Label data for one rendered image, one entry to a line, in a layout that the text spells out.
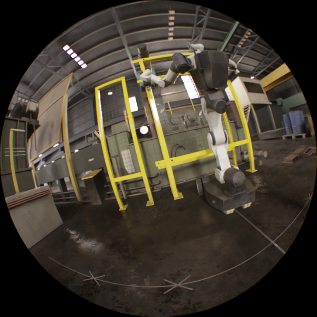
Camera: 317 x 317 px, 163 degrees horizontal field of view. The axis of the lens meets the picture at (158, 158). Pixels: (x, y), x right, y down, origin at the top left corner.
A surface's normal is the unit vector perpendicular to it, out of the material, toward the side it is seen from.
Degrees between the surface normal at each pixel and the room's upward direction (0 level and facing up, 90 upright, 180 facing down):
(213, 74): 137
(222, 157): 76
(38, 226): 90
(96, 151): 90
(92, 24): 173
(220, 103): 125
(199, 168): 90
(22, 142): 90
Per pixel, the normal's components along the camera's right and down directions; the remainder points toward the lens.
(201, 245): -0.24, -0.97
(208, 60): -0.89, 0.45
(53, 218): 0.97, -0.24
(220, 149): -0.26, -0.14
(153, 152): -0.04, 0.06
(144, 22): 0.23, 0.97
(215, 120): -0.16, 0.29
